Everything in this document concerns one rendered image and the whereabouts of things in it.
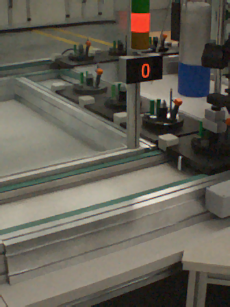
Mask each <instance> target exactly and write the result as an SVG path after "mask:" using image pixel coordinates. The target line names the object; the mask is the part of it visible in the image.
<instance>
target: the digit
mask: <svg viewBox="0 0 230 307"><path fill-rule="evenodd" d="M152 72H153V59H152V58H147V59H141V60H138V81H140V80H146V79H152Z"/></svg>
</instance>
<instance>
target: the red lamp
mask: <svg viewBox="0 0 230 307"><path fill-rule="evenodd" d="M149 18H150V14H149V13H148V14H132V13H131V31H132V32H148V31H149Z"/></svg>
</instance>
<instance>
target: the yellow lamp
mask: <svg viewBox="0 0 230 307"><path fill-rule="evenodd" d="M148 48H149V32H131V49H135V50H145V49H148Z"/></svg>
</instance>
